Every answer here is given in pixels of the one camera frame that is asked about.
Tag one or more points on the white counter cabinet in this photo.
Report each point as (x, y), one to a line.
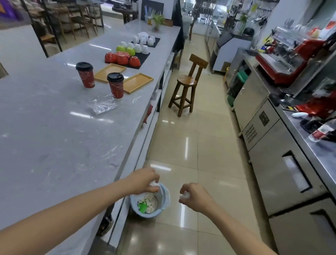
(21, 44)

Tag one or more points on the dark pedestal table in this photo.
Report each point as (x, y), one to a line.
(126, 11)

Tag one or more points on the white oval object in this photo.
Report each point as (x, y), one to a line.
(299, 114)

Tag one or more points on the steel counter cabinet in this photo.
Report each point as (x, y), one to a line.
(249, 97)

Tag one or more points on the small white ceramic cup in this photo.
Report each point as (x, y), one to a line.
(130, 45)
(145, 49)
(124, 44)
(137, 48)

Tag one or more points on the wooden bar stool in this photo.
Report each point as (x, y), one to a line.
(187, 80)

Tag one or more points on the red paper cup black lid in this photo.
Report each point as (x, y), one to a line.
(88, 78)
(116, 89)

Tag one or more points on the potted green plant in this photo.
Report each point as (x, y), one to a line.
(157, 19)

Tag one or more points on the green ceramic cup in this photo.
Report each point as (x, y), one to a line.
(120, 49)
(130, 51)

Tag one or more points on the person's right hand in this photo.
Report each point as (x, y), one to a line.
(198, 198)

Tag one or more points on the person's left forearm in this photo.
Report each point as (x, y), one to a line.
(65, 215)

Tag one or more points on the yellow bucket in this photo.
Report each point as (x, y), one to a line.
(226, 74)

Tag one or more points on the clear plastic bottle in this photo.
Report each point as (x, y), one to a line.
(321, 132)

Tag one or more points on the steel refrigerated counter with vent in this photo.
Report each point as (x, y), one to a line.
(278, 170)

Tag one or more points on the black metal rack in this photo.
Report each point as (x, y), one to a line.
(44, 47)

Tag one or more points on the cluster of white teacups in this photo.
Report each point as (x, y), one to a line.
(143, 36)

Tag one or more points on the red ceramic cup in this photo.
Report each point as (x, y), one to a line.
(122, 60)
(134, 61)
(110, 58)

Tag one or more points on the white tissue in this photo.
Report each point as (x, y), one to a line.
(153, 184)
(185, 195)

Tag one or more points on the person's right forearm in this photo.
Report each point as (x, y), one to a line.
(236, 231)

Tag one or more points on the red espresso machine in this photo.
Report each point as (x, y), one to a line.
(278, 71)

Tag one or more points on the yellow drink bottle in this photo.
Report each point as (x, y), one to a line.
(149, 20)

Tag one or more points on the grey marble table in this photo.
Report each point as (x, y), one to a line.
(52, 131)

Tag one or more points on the dark signboard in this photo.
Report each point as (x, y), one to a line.
(153, 6)

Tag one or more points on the grey ice machine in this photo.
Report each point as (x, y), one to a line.
(228, 56)

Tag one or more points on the purple display box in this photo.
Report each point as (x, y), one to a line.
(8, 10)

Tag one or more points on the black hanging apron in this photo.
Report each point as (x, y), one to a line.
(178, 31)

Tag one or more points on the steel back counter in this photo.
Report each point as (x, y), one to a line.
(211, 36)

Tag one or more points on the steel undercounter fridge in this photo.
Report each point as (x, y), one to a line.
(294, 233)

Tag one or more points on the wooden dining chair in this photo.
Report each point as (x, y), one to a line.
(65, 15)
(92, 13)

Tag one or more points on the clear plastic wrap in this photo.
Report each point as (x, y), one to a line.
(102, 105)

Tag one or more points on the green lidded waste bin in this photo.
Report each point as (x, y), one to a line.
(242, 76)

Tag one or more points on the trash bin with blue liner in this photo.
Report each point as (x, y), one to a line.
(164, 199)

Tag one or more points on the black wok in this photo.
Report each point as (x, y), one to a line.
(105, 224)

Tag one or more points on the person's left hand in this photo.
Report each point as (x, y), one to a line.
(140, 181)

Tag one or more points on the dark red bag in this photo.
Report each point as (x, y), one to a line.
(148, 113)

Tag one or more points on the black round container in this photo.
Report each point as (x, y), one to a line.
(248, 31)

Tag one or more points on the small green plant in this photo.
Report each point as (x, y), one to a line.
(242, 19)

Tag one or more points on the white lower table shelf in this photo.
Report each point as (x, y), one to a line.
(139, 155)

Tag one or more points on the wooden serving tray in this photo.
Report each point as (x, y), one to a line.
(110, 72)
(137, 82)

